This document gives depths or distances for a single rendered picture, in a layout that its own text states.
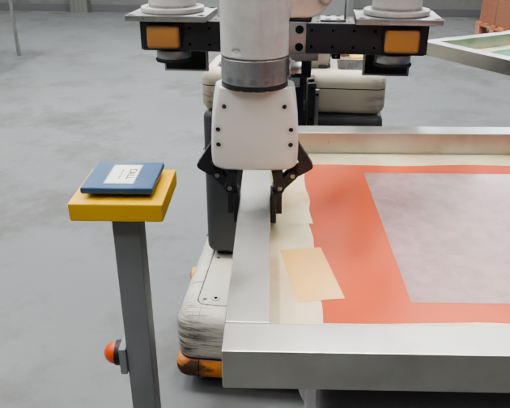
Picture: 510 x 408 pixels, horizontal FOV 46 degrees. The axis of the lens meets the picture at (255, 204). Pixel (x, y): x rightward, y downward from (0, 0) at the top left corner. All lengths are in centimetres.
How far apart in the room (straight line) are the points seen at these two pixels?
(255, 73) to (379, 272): 25
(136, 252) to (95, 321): 137
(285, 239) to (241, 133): 14
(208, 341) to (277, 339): 130
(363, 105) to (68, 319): 129
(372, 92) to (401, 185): 92
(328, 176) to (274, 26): 32
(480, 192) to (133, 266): 51
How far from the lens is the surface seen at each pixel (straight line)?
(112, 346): 103
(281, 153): 69
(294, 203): 80
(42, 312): 237
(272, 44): 64
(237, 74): 65
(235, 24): 64
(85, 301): 238
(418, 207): 81
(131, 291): 94
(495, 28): 824
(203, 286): 187
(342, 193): 84
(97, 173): 89
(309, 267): 65
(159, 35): 122
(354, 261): 67
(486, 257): 72
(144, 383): 105
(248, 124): 67
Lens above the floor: 129
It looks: 25 degrees down
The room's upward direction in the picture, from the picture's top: straight up
